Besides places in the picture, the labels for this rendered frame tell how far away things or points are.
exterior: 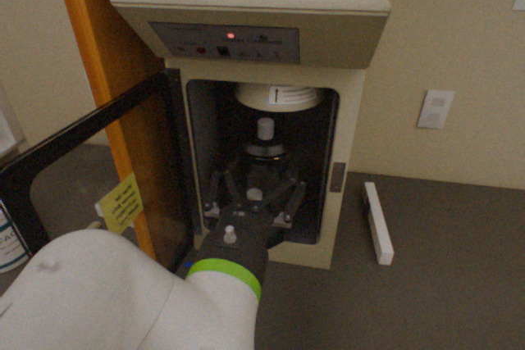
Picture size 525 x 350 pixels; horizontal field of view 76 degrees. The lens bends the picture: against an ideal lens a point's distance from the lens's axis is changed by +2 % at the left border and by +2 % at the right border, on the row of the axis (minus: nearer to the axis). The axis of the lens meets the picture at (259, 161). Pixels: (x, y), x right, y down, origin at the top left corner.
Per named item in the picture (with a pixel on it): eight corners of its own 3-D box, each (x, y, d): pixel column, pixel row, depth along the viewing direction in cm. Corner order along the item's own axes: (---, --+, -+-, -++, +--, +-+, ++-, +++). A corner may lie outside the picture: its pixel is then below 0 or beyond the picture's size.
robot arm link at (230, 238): (193, 303, 45) (260, 316, 43) (182, 243, 38) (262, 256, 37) (207, 266, 50) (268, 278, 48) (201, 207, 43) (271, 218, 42)
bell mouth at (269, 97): (244, 74, 73) (244, 47, 70) (326, 79, 71) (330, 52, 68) (223, 107, 59) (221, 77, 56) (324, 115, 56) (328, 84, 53)
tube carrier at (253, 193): (244, 207, 77) (243, 125, 65) (291, 214, 75) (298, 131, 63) (232, 243, 68) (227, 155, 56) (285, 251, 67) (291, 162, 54)
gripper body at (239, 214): (267, 233, 43) (278, 188, 50) (204, 224, 44) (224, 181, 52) (266, 271, 47) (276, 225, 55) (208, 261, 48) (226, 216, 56)
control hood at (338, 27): (162, 52, 54) (149, -17, 49) (367, 65, 49) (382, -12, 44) (125, 77, 45) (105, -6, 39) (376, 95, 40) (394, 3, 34)
